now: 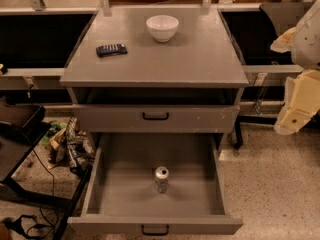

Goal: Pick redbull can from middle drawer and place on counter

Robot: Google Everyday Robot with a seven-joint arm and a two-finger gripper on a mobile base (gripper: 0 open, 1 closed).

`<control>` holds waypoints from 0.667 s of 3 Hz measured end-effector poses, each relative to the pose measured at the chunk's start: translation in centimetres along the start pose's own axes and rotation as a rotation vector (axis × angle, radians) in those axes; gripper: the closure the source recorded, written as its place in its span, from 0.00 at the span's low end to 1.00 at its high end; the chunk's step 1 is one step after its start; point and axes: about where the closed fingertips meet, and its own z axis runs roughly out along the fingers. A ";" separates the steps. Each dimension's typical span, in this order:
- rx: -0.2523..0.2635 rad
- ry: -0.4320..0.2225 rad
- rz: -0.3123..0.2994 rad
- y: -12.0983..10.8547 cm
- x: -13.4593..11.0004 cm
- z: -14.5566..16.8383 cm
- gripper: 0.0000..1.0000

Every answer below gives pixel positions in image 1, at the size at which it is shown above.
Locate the silver redbull can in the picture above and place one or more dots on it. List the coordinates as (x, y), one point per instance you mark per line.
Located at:
(161, 175)

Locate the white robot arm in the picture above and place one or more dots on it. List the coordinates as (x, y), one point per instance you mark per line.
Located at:
(305, 49)

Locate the open grey middle drawer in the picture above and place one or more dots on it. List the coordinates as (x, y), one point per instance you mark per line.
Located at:
(122, 198)

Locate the black table on left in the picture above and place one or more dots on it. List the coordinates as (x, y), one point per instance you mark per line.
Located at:
(21, 129)

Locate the white ceramic bowl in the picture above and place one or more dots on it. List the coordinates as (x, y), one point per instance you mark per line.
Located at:
(162, 27)

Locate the closed grey top drawer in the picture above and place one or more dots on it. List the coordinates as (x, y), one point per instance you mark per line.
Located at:
(156, 118)

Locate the dark snack bar packet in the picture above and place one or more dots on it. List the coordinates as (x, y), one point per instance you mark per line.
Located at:
(111, 50)

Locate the grey drawer cabinet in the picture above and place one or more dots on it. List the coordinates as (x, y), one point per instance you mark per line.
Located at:
(197, 66)

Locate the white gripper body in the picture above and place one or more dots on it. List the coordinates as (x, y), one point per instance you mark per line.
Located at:
(308, 43)

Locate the pile of snack bags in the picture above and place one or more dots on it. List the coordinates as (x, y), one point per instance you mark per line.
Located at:
(65, 141)

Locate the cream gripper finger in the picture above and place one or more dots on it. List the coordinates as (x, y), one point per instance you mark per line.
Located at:
(289, 122)
(284, 42)

